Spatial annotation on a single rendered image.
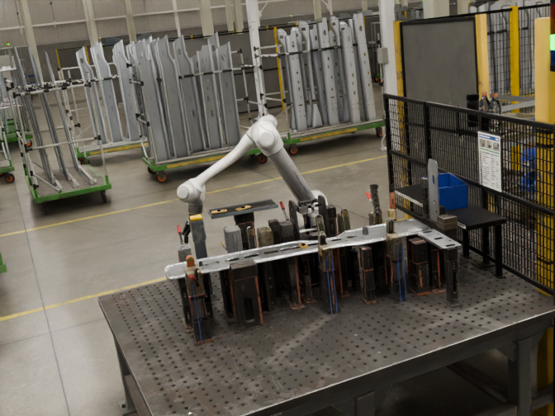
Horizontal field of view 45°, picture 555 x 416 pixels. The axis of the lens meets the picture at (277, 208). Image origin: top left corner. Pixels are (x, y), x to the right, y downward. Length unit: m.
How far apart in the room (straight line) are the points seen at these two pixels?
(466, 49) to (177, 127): 5.58
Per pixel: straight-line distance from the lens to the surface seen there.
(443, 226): 3.50
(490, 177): 3.64
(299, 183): 3.83
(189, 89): 10.46
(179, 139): 10.20
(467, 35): 5.65
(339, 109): 11.85
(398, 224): 3.62
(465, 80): 5.70
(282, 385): 2.79
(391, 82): 10.41
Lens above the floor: 2.11
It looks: 16 degrees down
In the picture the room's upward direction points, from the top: 7 degrees counter-clockwise
